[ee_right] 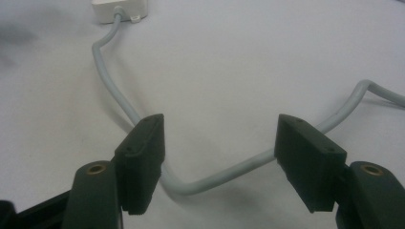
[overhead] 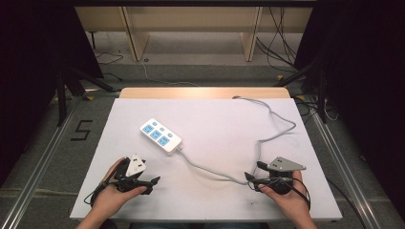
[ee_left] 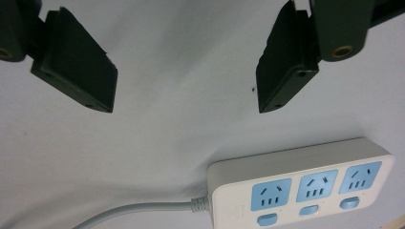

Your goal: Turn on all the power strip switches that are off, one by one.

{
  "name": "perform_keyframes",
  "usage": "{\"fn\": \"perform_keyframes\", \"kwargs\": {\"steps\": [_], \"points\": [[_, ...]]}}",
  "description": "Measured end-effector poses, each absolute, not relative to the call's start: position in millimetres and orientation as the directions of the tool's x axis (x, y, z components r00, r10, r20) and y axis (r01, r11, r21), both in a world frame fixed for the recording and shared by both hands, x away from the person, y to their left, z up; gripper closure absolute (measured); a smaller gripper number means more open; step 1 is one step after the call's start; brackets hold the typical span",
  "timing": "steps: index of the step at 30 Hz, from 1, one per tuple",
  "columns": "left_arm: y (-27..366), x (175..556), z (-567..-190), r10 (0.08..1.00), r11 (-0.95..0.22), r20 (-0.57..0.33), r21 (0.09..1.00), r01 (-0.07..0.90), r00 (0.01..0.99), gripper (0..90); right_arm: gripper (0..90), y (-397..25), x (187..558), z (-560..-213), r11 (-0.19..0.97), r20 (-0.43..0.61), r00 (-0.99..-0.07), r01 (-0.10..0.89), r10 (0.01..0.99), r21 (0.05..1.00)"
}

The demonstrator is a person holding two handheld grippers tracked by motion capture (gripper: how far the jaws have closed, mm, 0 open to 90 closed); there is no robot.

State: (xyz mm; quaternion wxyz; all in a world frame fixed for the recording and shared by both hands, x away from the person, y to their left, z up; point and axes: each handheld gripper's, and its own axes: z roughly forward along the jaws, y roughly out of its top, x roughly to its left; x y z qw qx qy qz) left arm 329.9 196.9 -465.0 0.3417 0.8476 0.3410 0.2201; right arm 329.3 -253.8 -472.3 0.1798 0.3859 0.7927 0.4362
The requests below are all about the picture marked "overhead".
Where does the black curtain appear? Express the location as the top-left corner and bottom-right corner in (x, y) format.
(0, 0), (105, 189)
(293, 0), (405, 221)

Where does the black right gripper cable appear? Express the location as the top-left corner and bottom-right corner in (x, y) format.
(280, 177), (312, 212)

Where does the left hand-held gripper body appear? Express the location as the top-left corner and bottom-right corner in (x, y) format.
(114, 154), (151, 194)

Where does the person's right hand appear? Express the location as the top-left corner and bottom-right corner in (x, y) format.
(257, 170), (311, 221)

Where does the black metal stand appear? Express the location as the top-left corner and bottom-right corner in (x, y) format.
(272, 53), (330, 124)
(54, 61), (118, 128)

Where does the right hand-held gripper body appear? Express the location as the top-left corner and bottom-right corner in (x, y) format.
(266, 156), (308, 196)

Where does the white power strip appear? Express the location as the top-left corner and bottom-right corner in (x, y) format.
(139, 117), (184, 157)

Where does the thin black floor cable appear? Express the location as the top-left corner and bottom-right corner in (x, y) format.
(95, 52), (125, 82)

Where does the light wooden desk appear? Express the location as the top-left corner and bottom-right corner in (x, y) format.
(74, 5), (315, 63)

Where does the grey power strip cable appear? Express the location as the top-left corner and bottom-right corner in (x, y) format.
(176, 94), (297, 186)

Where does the white table cover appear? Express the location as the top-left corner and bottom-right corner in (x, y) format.
(69, 97), (344, 222)

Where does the person's left hand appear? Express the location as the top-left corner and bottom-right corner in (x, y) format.
(91, 156), (148, 221)

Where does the aluminium floor rail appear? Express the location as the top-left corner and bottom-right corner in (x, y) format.
(0, 94), (82, 229)
(309, 110), (384, 229)

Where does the bundle of black floor cables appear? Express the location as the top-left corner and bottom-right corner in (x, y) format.
(255, 6), (300, 73)

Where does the white floor cable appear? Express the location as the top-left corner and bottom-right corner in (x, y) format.
(139, 59), (199, 88)

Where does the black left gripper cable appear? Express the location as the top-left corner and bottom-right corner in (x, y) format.
(83, 177), (120, 208)

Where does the wooden table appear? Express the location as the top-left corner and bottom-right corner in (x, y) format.
(118, 87), (291, 100)

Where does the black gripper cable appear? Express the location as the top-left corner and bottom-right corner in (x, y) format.
(83, 177), (120, 208)
(280, 177), (312, 212)

